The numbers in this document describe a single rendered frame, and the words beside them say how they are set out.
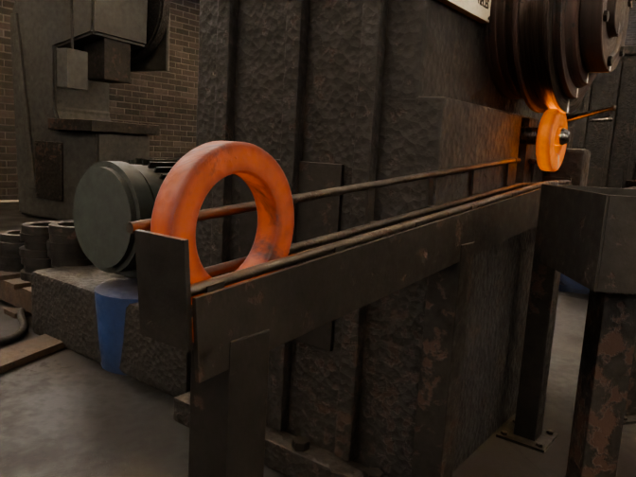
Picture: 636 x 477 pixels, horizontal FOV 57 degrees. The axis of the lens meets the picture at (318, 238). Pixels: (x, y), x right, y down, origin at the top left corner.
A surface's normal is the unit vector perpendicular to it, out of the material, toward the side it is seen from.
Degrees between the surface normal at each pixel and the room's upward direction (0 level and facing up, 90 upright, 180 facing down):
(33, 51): 90
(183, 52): 90
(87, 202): 90
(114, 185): 90
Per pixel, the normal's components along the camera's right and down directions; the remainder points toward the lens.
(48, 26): -0.46, 0.11
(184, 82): 0.79, 0.14
